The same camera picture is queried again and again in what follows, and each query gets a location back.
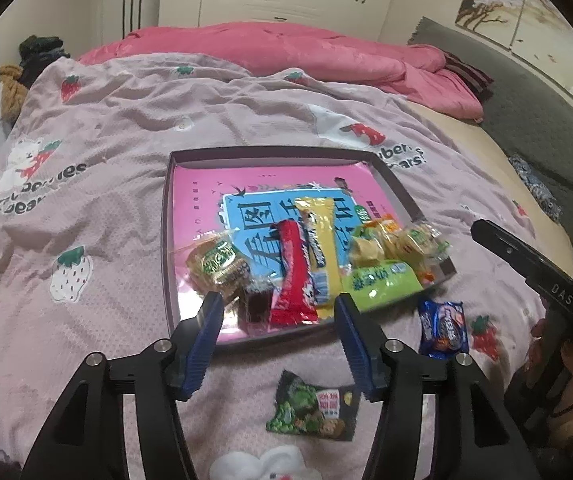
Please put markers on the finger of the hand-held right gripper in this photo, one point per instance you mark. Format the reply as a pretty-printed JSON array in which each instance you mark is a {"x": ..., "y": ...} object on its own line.
[{"x": 501, "y": 247}]

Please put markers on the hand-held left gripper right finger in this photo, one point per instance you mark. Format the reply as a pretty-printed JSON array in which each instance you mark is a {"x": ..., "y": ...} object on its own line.
[{"x": 359, "y": 350}]

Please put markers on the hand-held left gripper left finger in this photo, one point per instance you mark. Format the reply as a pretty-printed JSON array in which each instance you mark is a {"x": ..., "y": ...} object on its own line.
[{"x": 201, "y": 345}]

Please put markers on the dark brown small snack packet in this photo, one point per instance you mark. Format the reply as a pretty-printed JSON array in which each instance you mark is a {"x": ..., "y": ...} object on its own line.
[{"x": 256, "y": 307}]

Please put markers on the green label snack packet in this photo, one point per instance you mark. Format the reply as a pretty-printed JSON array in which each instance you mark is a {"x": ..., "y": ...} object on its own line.
[{"x": 381, "y": 282}]

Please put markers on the dark green snack packet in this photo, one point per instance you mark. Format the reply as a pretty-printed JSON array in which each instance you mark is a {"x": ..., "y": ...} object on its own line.
[{"x": 306, "y": 410}]

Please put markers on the clear packet of tan pastries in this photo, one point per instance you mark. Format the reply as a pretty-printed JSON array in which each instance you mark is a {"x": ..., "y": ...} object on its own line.
[{"x": 416, "y": 247}]

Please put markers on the round cake packet green label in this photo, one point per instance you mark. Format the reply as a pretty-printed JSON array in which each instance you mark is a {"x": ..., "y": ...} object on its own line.
[{"x": 216, "y": 260}]

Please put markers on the blue cookie packet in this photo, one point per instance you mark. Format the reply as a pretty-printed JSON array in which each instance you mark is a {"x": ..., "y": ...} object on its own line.
[{"x": 444, "y": 330}]

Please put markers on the red long snack packet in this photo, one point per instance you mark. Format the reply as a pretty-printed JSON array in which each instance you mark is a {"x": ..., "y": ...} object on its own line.
[{"x": 291, "y": 280}]

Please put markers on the pale clear snack packet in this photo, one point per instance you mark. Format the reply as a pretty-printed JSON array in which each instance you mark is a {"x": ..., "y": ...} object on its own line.
[{"x": 366, "y": 250}]

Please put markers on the yellow long snack packet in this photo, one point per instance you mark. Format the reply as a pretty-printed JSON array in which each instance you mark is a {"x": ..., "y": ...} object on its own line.
[{"x": 324, "y": 240}]

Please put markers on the pink box lid tray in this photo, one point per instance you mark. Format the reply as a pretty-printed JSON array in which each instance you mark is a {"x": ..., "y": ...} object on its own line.
[{"x": 266, "y": 157}]

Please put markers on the dark patterned cloth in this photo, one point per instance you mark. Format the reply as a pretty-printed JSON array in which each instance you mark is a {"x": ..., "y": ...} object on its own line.
[{"x": 536, "y": 187}]

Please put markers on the beige bed sheet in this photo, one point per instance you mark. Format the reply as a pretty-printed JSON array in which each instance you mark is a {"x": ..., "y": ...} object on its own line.
[{"x": 466, "y": 135}]

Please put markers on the grey padded headboard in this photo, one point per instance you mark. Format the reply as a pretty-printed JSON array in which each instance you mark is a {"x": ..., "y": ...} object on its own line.
[{"x": 531, "y": 110}]

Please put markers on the pink book blue label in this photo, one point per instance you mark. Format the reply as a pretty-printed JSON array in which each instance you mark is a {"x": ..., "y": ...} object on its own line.
[{"x": 196, "y": 200}]

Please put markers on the dark striped pillow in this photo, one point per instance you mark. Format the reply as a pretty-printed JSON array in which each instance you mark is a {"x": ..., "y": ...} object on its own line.
[{"x": 471, "y": 75}]

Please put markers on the pink strawberry printed blanket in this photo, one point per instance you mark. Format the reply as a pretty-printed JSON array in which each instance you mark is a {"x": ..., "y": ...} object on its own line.
[{"x": 91, "y": 135}]

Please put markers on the pink quilt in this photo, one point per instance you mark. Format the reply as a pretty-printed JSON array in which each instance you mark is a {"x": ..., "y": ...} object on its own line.
[{"x": 266, "y": 45}]

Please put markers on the yellow knitted cloth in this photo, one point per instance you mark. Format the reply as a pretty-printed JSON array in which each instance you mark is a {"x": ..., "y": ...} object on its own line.
[{"x": 11, "y": 95}]

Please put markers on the dark clothes pile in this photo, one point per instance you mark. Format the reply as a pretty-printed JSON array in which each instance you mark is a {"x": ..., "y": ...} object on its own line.
[{"x": 41, "y": 52}]

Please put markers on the tree blossom wall mural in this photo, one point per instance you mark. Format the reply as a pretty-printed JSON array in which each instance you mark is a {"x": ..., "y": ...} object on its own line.
[{"x": 491, "y": 0}]

